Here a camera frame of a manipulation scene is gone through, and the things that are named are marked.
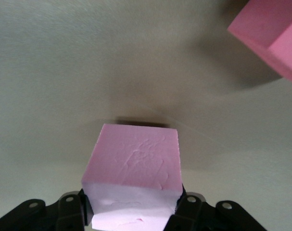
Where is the brown table mat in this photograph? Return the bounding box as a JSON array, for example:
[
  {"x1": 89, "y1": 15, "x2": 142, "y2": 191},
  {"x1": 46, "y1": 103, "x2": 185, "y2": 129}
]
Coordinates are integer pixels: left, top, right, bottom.
[{"x1": 0, "y1": 0, "x2": 292, "y2": 231}]

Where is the pink foam block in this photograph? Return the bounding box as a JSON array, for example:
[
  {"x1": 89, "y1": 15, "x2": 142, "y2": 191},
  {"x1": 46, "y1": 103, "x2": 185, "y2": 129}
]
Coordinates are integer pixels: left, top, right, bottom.
[{"x1": 81, "y1": 123, "x2": 184, "y2": 231}]

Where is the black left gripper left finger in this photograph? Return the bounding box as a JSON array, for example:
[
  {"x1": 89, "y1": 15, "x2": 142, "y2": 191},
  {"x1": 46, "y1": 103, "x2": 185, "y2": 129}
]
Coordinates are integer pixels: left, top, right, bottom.
[{"x1": 0, "y1": 188, "x2": 94, "y2": 231}]

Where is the red foam block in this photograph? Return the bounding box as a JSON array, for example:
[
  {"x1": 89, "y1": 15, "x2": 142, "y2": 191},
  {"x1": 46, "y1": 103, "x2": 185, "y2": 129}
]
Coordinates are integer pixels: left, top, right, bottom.
[{"x1": 227, "y1": 0, "x2": 292, "y2": 87}]

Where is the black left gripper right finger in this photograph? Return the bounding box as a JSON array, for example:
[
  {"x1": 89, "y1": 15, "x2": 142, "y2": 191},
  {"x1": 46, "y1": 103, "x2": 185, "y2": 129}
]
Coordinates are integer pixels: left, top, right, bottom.
[{"x1": 164, "y1": 184, "x2": 267, "y2": 231}]

